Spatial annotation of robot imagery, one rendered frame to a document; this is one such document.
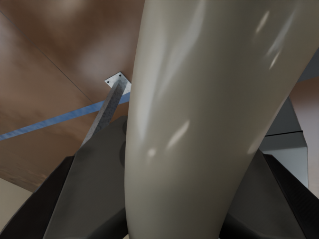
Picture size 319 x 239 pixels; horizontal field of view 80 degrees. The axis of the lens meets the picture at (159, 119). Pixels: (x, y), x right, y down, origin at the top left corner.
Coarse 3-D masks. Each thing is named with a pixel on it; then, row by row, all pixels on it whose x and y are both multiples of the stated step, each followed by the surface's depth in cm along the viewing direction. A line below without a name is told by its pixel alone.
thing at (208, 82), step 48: (192, 0) 2; (240, 0) 2; (288, 0) 2; (144, 48) 3; (192, 48) 2; (240, 48) 2; (288, 48) 2; (144, 96) 3; (192, 96) 3; (240, 96) 3; (144, 144) 4; (192, 144) 3; (240, 144) 3; (144, 192) 4; (192, 192) 4
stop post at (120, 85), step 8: (120, 72) 156; (104, 80) 166; (112, 80) 164; (120, 80) 162; (128, 80) 161; (112, 88) 160; (120, 88) 159; (128, 88) 167; (112, 96) 149; (120, 96) 157; (104, 104) 147; (112, 104) 147; (104, 112) 139; (112, 112) 145; (96, 120) 136; (104, 120) 137; (96, 128) 129; (88, 136) 127
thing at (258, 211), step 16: (256, 160) 8; (256, 176) 7; (272, 176) 7; (240, 192) 7; (256, 192) 7; (272, 192) 7; (240, 208) 6; (256, 208) 6; (272, 208) 6; (288, 208) 6; (224, 224) 6; (240, 224) 6; (256, 224) 6; (272, 224) 6; (288, 224) 6
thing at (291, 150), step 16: (288, 96) 71; (288, 112) 67; (272, 128) 66; (288, 128) 63; (272, 144) 62; (288, 144) 60; (304, 144) 58; (288, 160) 63; (304, 160) 62; (304, 176) 69
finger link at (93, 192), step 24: (120, 120) 11; (96, 144) 9; (120, 144) 9; (72, 168) 8; (96, 168) 8; (120, 168) 8; (72, 192) 7; (96, 192) 7; (120, 192) 7; (72, 216) 6; (96, 216) 6; (120, 216) 6
